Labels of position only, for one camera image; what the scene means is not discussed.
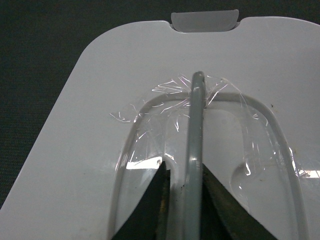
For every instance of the grey far lid latch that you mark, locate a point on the grey far lid latch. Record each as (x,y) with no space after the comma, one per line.
(205,21)

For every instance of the grey lid handle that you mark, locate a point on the grey lid handle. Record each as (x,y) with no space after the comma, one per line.
(194,163)

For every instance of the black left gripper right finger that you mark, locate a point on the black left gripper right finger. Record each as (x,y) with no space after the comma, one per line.
(222,216)

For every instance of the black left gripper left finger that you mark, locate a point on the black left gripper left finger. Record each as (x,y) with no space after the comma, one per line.
(149,219)

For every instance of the white box lid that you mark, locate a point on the white box lid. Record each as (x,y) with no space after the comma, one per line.
(125,109)

